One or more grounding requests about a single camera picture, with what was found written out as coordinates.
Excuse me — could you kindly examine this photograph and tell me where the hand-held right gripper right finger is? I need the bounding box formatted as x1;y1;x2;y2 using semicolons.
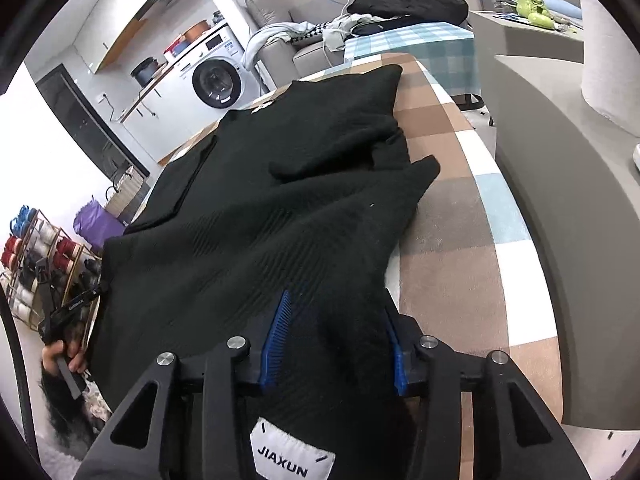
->
384;309;596;480

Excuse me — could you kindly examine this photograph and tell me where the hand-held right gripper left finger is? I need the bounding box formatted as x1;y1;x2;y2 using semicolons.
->
75;287;296;480

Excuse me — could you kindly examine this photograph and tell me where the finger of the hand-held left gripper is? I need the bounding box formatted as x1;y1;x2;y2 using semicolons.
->
64;284;110;314

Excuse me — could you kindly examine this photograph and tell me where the black knit sweater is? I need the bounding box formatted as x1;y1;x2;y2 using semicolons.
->
75;65;442;480

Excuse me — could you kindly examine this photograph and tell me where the pile of light clothes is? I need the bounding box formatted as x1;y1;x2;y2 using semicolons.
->
242;12;362;68

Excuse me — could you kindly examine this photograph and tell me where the person's left hand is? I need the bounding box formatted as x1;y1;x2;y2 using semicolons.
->
41;337;89;376

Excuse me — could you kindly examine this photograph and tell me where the purple bag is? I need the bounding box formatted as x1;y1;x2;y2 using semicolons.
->
73;199;126;252

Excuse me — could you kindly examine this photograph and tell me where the black fluffy cloth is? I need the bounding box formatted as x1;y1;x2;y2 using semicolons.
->
39;367;113;461

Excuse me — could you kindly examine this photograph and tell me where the brown blue checked blanket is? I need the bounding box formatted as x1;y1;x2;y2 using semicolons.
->
160;52;566;480

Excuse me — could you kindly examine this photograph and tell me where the wicker basket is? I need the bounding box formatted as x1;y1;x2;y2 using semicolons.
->
104;165;151;222

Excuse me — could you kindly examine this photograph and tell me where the white base cabinet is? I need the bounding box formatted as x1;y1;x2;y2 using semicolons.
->
119;62;202;128

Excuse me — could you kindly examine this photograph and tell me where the dark cooking pot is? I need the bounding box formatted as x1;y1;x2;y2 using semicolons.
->
131;57;159;87

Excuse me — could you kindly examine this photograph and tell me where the grey table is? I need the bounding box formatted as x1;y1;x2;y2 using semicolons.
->
470;10;640;431

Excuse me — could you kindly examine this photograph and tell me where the white washing machine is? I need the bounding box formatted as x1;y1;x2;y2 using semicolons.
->
172;22;263;111

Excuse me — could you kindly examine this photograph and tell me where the teal checked cloth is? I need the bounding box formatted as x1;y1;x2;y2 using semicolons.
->
345;22;483;106

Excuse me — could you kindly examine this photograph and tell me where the yellow-green toy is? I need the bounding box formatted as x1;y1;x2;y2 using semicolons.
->
515;0;557;29

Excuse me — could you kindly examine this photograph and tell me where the white wall cabinet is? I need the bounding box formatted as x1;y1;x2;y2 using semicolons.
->
75;0;202;73

